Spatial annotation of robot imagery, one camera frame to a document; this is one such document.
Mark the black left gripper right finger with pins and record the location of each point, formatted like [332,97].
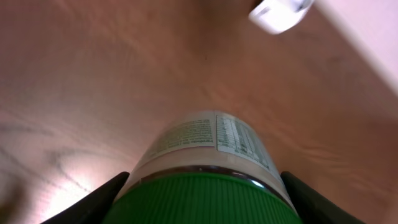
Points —
[311,206]

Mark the green lid jar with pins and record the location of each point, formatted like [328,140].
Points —
[207,167]

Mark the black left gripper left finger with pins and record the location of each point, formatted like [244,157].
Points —
[93,207]

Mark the white barcode scanner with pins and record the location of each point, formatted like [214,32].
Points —
[278,16]

